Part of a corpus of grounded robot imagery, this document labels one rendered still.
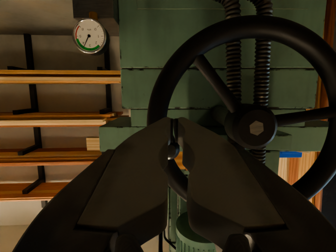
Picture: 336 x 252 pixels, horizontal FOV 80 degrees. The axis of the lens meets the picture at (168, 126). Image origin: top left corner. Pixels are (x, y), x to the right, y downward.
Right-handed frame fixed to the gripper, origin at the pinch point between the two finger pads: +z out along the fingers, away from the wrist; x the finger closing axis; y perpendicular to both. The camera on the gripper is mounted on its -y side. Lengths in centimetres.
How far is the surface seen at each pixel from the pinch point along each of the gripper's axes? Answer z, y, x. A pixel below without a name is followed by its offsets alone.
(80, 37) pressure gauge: 29.3, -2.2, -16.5
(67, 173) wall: 213, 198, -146
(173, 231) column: 43, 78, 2
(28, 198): 160, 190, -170
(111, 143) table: 27.6, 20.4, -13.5
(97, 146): 41, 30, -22
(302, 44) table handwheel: 16.4, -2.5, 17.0
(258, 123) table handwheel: 11.5, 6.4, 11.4
